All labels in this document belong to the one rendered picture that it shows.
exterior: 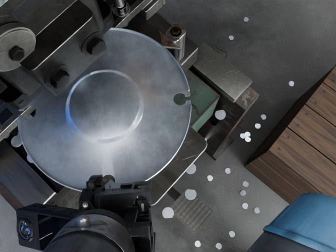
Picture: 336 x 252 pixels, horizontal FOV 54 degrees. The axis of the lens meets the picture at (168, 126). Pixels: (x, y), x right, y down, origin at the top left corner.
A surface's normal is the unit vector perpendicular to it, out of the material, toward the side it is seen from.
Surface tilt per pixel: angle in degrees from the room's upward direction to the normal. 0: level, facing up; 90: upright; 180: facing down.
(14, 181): 0
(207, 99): 0
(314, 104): 0
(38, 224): 36
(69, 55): 90
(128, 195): 19
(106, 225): 73
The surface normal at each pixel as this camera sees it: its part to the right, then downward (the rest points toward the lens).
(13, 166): -0.01, -0.25
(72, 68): 0.73, 0.65
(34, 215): -0.52, 0.07
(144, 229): 0.01, 0.07
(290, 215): -0.64, -0.76
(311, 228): -0.42, -0.66
